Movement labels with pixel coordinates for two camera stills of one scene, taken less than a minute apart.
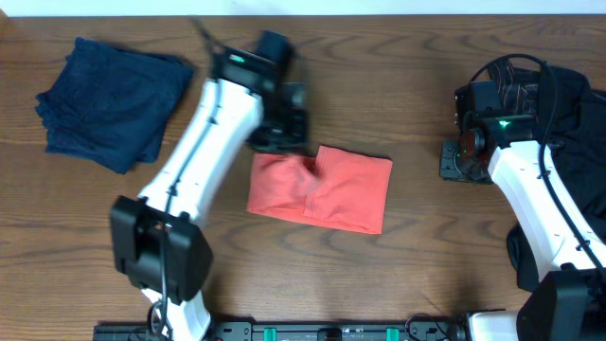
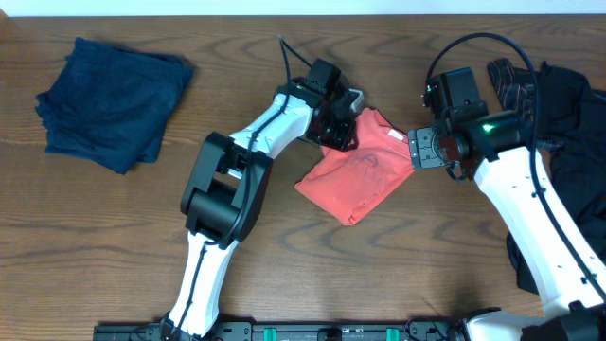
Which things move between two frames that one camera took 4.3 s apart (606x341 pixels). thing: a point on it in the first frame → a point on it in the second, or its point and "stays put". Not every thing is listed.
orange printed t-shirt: [341, 188] → [347, 183]
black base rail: [294, 332] stays put
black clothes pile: [570, 119] stays put
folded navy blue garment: [112, 106] stays put
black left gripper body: [283, 134] → [334, 134]
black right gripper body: [454, 165] → [429, 146]
